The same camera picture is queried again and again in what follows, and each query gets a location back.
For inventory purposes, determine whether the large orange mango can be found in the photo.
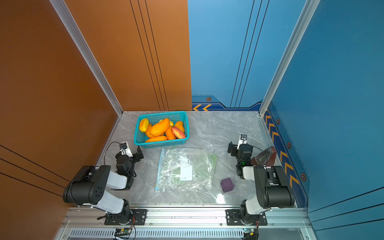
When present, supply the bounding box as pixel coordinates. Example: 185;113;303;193
150;118;171;137

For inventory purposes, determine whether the clear zip-top bag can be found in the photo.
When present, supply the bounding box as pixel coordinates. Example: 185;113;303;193
155;148;218;192

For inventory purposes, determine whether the red pink mango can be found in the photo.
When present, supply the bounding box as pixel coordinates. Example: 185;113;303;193
171;127;186;139

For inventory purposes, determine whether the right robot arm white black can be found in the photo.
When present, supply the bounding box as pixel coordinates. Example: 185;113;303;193
228;142;295;225

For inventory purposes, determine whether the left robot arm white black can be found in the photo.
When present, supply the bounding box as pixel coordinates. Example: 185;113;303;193
63;142;144;225

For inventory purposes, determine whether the orange mango front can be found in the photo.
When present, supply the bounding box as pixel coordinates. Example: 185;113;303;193
146;135;168;143

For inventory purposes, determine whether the yellow mango left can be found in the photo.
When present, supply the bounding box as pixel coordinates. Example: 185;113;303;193
139;118;149;133

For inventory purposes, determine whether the orange mango middle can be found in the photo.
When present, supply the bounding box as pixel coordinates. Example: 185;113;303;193
165;126;176;140

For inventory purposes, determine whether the orange mango back right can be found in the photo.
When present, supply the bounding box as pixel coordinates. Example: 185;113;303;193
174;121;185;133

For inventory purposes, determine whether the dark red box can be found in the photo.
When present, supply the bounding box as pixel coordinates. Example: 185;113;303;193
251;146;277;167

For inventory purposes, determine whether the teal plastic basket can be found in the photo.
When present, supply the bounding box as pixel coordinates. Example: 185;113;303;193
134;111;190;148

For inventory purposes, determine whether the purple cube box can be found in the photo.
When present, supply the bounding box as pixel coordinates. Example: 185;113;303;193
220;178;235;193

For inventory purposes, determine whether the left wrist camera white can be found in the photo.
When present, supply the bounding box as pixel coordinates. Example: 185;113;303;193
119;142;133;158

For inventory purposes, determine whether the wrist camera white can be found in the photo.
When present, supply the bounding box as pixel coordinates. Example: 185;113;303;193
237;134;248;149
119;142;133;158

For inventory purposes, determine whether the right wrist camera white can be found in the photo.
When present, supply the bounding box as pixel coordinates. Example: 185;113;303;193
237;134;248;149

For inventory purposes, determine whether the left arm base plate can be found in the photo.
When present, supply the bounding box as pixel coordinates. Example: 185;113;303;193
104;209;148;226

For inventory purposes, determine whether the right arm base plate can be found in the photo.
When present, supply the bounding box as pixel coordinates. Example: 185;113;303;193
225;209;268;226

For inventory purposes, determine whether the aluminium rail front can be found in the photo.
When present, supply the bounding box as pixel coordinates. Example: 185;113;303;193
61;205;312;229

